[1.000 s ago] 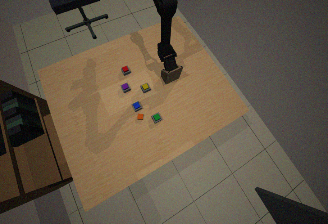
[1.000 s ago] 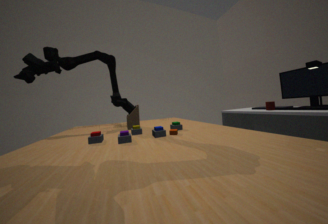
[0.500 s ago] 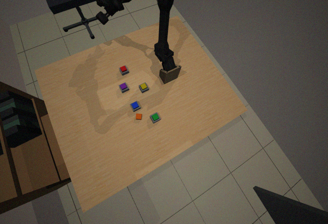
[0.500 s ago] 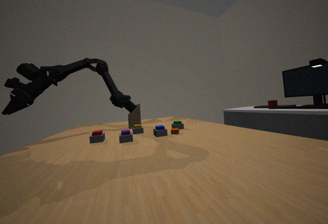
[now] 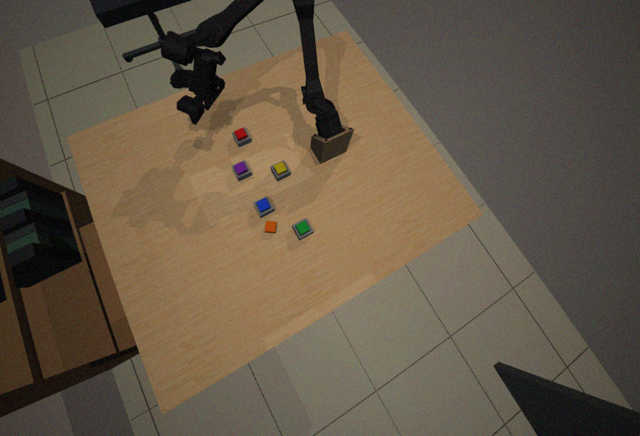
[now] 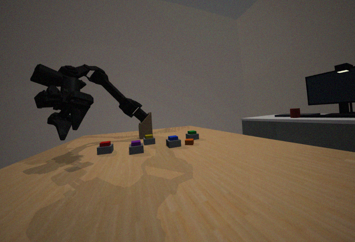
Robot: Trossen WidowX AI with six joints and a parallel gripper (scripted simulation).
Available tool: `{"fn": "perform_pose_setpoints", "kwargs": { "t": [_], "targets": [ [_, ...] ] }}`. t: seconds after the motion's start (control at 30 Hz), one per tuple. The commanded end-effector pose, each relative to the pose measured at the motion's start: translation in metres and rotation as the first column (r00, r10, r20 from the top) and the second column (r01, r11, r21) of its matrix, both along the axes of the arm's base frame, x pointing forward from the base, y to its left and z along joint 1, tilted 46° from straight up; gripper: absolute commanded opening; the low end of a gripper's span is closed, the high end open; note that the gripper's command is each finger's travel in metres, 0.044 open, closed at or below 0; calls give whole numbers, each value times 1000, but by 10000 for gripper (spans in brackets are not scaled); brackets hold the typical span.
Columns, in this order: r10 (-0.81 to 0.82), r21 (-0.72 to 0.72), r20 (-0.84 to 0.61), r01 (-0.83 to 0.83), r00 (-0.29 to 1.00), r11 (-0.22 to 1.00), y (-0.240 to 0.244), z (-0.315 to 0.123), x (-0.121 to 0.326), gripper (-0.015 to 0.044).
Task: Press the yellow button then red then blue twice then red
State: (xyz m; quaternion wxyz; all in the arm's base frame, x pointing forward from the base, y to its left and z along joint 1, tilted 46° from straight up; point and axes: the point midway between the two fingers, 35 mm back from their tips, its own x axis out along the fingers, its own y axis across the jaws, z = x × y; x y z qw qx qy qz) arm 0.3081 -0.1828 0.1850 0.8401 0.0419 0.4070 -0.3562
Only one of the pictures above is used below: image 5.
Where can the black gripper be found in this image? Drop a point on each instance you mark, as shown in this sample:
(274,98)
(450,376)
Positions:
(206,90)

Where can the yellow button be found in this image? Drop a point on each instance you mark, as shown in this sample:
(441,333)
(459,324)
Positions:
(280,170)

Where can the red button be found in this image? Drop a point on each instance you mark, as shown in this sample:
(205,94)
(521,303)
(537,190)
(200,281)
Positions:
(242,137)

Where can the purple button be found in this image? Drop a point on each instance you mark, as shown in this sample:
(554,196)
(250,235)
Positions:
(241,170)

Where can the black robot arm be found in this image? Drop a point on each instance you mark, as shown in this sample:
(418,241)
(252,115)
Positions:
(214,31)

